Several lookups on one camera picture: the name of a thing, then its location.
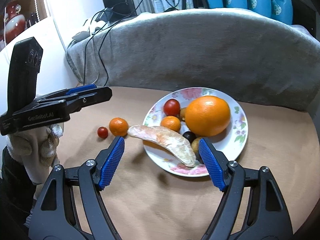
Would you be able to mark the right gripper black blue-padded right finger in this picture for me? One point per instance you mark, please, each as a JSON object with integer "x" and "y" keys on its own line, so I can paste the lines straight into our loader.
{"x": 266, "y": 217}

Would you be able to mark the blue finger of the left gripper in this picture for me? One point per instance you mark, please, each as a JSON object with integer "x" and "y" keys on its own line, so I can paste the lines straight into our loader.
{"x": 80, "y": 89}

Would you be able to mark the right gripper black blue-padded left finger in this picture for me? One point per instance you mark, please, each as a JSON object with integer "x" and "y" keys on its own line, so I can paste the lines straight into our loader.
{"x": 55, "y": 215}

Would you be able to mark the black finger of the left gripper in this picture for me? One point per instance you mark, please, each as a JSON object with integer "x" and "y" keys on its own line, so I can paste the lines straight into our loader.
{"x": 95, "y": 96}

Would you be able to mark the small cherry tomato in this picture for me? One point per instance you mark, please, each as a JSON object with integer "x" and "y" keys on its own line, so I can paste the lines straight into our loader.
{"x": 102, "y": 132}

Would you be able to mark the mandarin orange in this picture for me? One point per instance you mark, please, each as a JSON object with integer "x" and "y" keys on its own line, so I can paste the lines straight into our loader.
{"x": 118, "y": 127}

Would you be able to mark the white floral plate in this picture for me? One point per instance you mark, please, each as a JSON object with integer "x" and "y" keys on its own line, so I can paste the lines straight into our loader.
{"x": 231, "y": 141}

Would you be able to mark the larger red tomato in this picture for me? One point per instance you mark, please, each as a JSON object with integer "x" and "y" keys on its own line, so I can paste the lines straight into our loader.
{"x": 172, "y": 107}

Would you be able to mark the small mandarin with stem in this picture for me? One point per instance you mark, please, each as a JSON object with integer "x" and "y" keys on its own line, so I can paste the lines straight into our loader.
{"x": 171, "y": 122}

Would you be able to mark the yellow-green small fruit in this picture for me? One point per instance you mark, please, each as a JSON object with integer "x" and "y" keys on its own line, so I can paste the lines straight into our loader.
{"x": 195, "y": 145}
{"x": 182, "y": 114}

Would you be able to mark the peeled pomelo segment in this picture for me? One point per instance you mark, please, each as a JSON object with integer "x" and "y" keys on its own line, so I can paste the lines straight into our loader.
{"x": 168, "y": 139}

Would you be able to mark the dark grape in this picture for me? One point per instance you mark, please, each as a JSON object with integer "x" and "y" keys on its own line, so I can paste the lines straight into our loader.
{"x": 190, "y": 136}

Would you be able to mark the large orange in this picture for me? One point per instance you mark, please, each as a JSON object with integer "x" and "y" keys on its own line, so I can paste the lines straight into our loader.
{"x": 207, "y": 116}

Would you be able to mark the white gloved hand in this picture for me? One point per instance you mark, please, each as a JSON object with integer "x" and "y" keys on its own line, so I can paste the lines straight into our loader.
{"x": 36, "y": 150}

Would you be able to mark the black power adapter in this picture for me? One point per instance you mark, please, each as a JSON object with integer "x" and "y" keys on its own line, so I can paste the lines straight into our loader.
{"x": 104, "y": 15}

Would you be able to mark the red white vase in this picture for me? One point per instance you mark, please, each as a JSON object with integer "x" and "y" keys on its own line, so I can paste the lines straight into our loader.
{"x": 14, "y": 21}

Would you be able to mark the dark monitor screen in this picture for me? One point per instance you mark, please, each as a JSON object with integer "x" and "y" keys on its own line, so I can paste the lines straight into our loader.
{"x": 117, "y": 9}

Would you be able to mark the black camera box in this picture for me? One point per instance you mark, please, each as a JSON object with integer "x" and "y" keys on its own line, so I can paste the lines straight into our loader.
{"x": 24, "y": 67}

